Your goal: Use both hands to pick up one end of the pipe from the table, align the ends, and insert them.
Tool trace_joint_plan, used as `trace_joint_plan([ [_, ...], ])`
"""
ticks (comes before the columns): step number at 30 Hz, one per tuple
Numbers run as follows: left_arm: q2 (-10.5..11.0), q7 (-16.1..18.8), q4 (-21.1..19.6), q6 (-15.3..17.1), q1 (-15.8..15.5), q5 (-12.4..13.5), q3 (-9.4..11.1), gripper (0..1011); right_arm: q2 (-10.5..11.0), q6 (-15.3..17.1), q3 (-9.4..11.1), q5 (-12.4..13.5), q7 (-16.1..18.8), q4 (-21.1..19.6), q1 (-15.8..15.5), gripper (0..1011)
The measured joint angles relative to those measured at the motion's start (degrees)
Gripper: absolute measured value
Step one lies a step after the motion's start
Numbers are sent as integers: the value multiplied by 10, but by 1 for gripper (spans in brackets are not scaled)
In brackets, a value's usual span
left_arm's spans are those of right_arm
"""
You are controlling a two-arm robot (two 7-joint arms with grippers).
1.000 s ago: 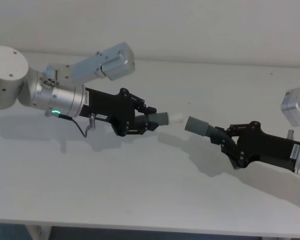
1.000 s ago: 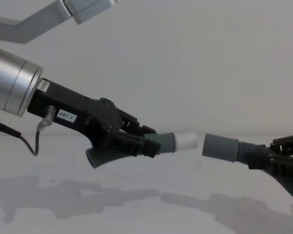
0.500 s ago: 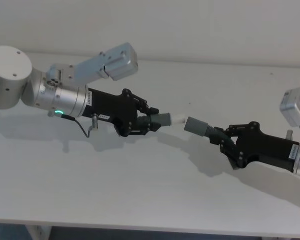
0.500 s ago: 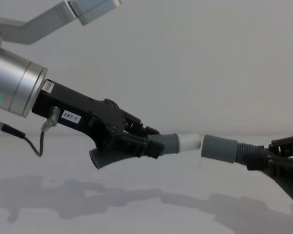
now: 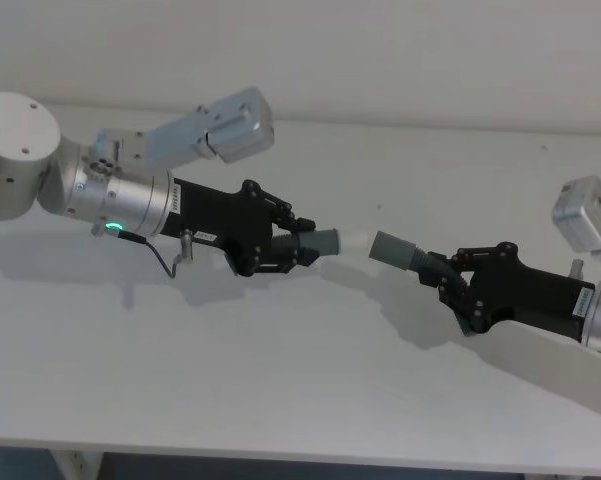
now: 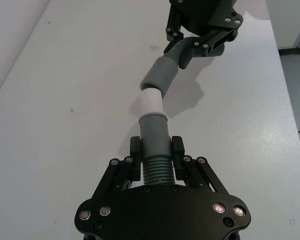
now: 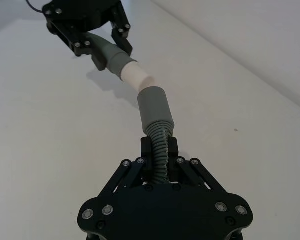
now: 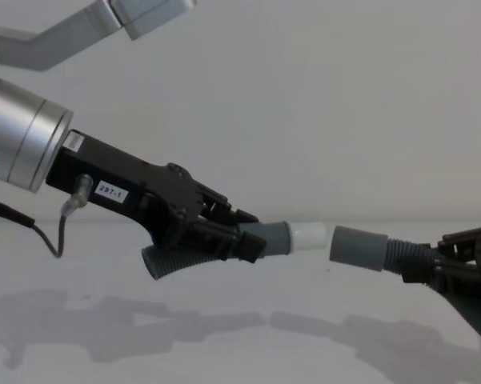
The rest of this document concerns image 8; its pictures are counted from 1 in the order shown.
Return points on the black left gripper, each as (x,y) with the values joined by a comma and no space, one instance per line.
(116,176)

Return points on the white table cloth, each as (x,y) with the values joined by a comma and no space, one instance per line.
(224,352)

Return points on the plain pale wall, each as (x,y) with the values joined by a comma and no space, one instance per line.
(304,100)

